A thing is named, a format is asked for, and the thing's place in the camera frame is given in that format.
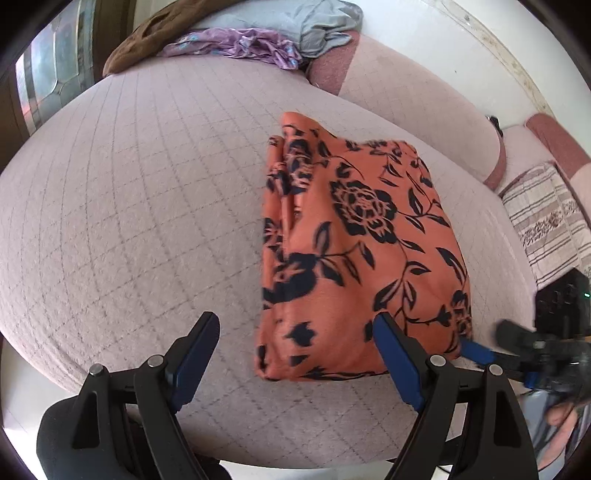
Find person's right hand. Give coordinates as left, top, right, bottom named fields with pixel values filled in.
left=545, top=401, right=583, bottom=469

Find pink sofa back cushion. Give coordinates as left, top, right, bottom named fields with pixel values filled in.
left=501, top=113, right=591, bottom=195
left=306, top=34, right=507, bottom=192

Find striped floral pillow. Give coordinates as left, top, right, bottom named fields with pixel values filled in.
left=501, top=161, right=591, bottom=291

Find glass window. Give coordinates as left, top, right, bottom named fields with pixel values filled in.
left=14, top=0, right=100, bottom=134

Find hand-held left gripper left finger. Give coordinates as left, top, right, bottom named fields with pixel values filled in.
left=74, top=311, right=221, bottom=480

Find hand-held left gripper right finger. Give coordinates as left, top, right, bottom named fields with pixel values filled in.
left=373, top=313, right=539, bottom=480

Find pink quilted sofa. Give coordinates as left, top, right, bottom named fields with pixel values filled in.
left=0, top=34, right=591, bottom=467

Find grey cloth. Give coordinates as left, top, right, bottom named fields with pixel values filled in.
left=203, top=0, right=363, bottom=58

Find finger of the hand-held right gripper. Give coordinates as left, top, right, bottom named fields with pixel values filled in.
left=496, top=320, right=539, bottom=352
left=461, top=338, right=527, bottom=377

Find purple patterned cloth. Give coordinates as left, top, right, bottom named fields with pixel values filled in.
left=157, top=27, right=303, bottom=70

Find orange black floral garment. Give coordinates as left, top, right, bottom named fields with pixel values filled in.
left=254, top=112, right=474, bottom=383

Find brown cloth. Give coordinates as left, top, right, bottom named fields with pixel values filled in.
left=102, top=0, right=218, bottom=77

